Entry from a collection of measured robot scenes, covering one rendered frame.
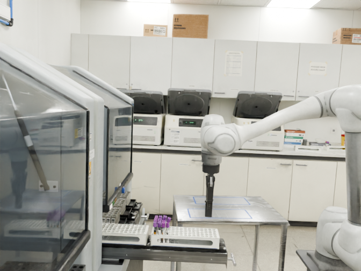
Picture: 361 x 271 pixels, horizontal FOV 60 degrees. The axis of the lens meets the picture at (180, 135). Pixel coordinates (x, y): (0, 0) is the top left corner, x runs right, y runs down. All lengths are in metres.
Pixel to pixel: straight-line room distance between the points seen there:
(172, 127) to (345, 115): 2.57
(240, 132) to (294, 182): 2.81
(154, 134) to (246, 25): 1.90
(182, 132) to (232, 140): 2.55
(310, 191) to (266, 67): 1.56
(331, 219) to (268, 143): 2.27
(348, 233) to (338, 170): 2.68
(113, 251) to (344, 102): 1.11
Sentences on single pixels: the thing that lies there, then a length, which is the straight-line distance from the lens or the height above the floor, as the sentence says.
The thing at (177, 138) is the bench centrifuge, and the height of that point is 1.00.
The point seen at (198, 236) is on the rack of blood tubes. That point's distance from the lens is 1.43.
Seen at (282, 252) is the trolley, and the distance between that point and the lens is 1.92.
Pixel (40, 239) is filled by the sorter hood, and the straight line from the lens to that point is 0.81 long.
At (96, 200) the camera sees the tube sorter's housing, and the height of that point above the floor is 1.05.
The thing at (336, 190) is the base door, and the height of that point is 0.48.
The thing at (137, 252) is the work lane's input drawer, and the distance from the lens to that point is 1.45.
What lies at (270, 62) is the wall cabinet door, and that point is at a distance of 4.09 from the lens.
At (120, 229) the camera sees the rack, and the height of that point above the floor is 0.86.
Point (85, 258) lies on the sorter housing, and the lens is 1.23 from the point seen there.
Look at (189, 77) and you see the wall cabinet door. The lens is 3.94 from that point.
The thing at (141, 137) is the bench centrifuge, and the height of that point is 1.00.
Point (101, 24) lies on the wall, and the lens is 4.52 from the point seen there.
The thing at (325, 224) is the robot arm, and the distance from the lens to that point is 1.64.
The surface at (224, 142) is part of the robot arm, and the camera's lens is 1.13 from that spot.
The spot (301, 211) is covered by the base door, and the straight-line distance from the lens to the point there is 4.10.
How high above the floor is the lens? 1.44
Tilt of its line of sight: 6 degrees down
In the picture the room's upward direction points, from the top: 2 degrees clockwise
